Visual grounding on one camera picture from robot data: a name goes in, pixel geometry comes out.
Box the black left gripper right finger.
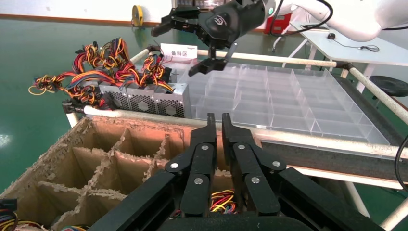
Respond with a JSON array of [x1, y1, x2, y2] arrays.
[[221, 113, 384, 231]]

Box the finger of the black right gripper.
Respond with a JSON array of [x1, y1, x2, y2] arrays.
[[187, 41, 239, 77], [151, 5, 208, 38]]

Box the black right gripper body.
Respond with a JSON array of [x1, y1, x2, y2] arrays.
[[198, 0, 268, 50]]

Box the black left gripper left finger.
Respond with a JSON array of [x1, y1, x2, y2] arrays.
[[87, 113, 218, 231]]

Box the silver power supply with wires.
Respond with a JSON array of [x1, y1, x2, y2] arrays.
[[27, 71, 130, 111], [127, 71, 193, 119], [141, 53, 185, 85], [73, 37, 159, 116]]

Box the white sign with characters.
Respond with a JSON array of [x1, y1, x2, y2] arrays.
[[160, 42, 199, 61]]

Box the yellow reel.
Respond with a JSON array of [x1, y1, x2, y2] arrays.
[[131, 4, 145, 28]]

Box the red cabinet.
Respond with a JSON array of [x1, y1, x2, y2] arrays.
[[264, 12, 293, 35]]

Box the clear acrylic divider tray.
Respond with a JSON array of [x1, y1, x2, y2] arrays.
[[177, 58, 392, 153]]

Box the black rack board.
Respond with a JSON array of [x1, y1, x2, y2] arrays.
[[259, 75, 408, 186]]

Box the cardboard box with dividers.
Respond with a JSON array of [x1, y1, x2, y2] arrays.
[[0, 115, 264, 231]]

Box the light grey desk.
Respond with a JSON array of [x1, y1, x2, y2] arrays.
[[272, 20, 408, 96]]

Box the black round stool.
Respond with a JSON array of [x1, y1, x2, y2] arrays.
[[369, 75, 408, 99]]

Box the wires inside cardboard box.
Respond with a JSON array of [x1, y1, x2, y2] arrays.
[[208, 190, 238, 214]]

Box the white pipe rack frame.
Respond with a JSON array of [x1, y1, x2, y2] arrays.
[[62, 44, 408, 231]]

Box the thin black desk cable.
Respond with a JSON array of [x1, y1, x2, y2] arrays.
[[333, 37, 381, 53]]

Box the long black arm cable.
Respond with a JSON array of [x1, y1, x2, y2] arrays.
[[394, 133, 408, 193]]

